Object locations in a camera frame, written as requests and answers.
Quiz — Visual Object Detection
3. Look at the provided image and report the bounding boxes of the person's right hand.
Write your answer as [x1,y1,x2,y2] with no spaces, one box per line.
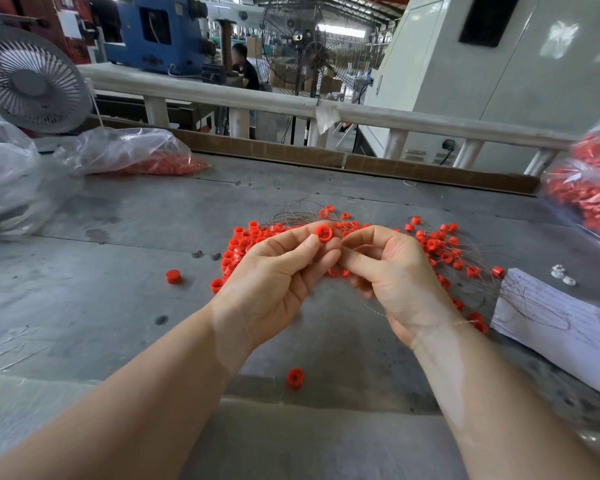
[340,225,463,348]

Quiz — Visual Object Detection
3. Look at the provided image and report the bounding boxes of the person's left hand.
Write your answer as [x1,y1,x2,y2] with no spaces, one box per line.
[210,221,343,374]

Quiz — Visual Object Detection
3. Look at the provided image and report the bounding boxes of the pile of red plastic rings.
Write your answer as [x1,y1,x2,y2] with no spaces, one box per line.
[211,205,507,336]

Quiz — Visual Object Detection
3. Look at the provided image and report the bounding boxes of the bundle of thin metal wires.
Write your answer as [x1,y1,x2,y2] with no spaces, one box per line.
[272,207,411,326]

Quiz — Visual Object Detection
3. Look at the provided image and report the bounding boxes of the person's right forearm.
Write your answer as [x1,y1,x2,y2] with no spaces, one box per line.
[415,319,600,480]

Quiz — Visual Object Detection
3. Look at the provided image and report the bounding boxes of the person's left forearm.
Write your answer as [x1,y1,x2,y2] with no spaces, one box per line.
[0,309,249,480]

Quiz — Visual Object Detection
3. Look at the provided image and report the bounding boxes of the brown wooden board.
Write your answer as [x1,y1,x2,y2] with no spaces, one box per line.
[82,117,541,195]

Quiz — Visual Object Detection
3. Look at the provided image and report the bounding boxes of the white paper sheet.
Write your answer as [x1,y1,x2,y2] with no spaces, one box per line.
[491,267,600,402]

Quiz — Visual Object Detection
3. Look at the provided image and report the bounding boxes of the clear bag with red pieces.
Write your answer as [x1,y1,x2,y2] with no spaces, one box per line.
[57,127,211,177]

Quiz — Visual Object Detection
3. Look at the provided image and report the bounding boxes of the white metal railing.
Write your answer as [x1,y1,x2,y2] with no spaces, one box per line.
[78,63,578,176]

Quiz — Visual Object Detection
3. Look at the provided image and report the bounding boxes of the large clear bag red pieces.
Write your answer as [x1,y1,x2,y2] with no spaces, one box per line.
[540,99,600,246]

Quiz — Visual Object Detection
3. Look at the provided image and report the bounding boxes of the large grey machine cabinet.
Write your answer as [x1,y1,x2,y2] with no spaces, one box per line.
[362,0,600,174]

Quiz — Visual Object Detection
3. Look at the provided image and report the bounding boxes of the blue industrial machine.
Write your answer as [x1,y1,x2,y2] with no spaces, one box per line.
[108,0,216,76]

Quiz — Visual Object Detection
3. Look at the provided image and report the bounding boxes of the crumpled clear plastic bag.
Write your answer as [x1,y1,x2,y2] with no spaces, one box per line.
[0,105,63,239]

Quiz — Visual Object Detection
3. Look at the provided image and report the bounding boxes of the white desk fan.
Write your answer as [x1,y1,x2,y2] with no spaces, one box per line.
[0,25,93,136]

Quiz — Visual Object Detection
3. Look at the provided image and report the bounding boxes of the red industrial machine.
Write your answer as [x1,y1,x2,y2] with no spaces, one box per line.
[0,0,93,65]

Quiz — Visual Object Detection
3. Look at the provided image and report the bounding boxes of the black pedestal fan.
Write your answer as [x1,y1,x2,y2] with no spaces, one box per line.
[298,37,333,146]

